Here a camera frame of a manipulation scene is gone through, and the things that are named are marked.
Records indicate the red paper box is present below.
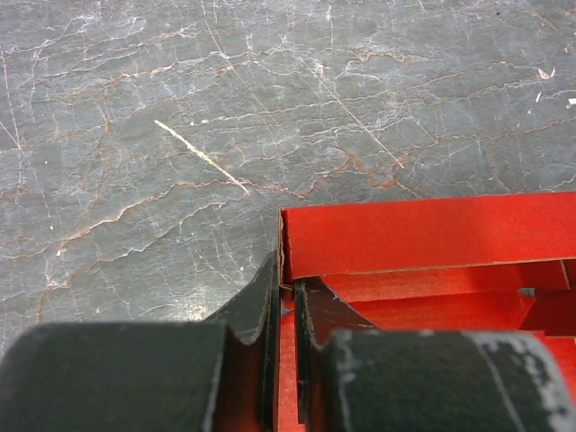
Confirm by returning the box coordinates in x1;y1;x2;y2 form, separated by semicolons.
279;192;575;431

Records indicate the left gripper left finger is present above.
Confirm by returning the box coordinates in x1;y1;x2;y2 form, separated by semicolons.
1;254;280;431

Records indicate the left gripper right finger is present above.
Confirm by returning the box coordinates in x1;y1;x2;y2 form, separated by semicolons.
294;277;572;431

